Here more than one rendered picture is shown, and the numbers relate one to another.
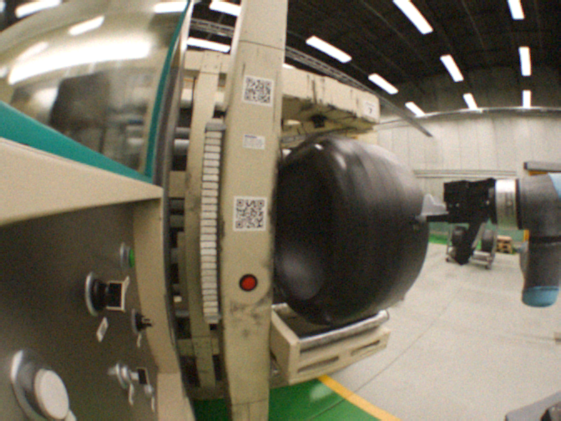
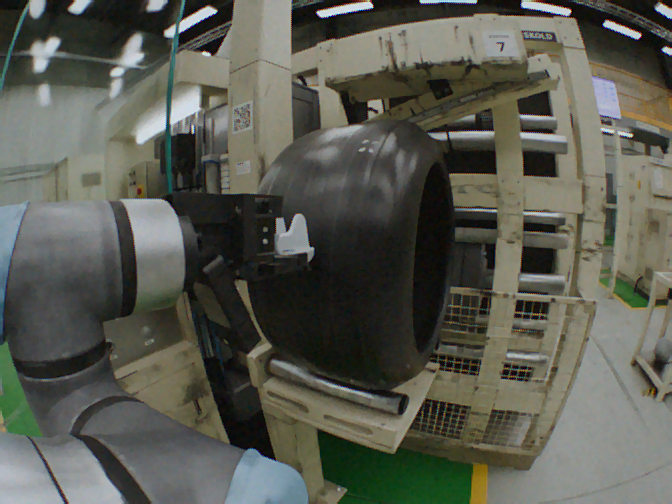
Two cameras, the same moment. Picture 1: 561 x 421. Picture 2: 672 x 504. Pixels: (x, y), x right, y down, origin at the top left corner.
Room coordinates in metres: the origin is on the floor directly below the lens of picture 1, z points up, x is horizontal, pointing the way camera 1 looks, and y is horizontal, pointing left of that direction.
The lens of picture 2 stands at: (0.27, -0.66, 1.31)
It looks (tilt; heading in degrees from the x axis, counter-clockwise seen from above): 12 degrees down; 55
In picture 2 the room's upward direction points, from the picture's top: 3 degrees counter-clockwise
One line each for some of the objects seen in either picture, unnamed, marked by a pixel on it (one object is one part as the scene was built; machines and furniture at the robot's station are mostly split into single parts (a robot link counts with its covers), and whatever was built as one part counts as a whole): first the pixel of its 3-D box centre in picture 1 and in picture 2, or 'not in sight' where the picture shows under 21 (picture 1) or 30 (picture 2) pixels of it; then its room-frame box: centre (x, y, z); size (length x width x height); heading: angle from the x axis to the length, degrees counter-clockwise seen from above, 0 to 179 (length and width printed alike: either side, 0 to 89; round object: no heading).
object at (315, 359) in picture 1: (339, 347); (330, 405); (0.57, -0.19, 0.84); 0.36 x 0.09 x 0.06; 113
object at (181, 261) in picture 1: (186, 298); not in sight; (1.29, 0.56, 0.61); 0.33 x 0.06 x 0.86; 23
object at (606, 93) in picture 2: not in sight; (601, 96); (4.48, -0.57, 2.60); 0.60 x 0.05 x 0.55; 124
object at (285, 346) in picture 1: (265, 320); (302, 340); (0.63, 0.03, 0.90); 0.40 x 0.03 x 0.10; 23
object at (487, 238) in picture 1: (475, 223); not in sight; (4.00, -4.50, 0.96); 1.33 x 0.64 x 1.92; 32
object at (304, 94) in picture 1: (315, 101); (428, 62); (1.02, -0.13, 1.71); 0.61 x 0.25 x 0.15; 113
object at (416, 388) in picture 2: (314, 336); (358, 386); (0.70, -0.13, 0.80); 0.37 x 0.36 x 0.02; 23
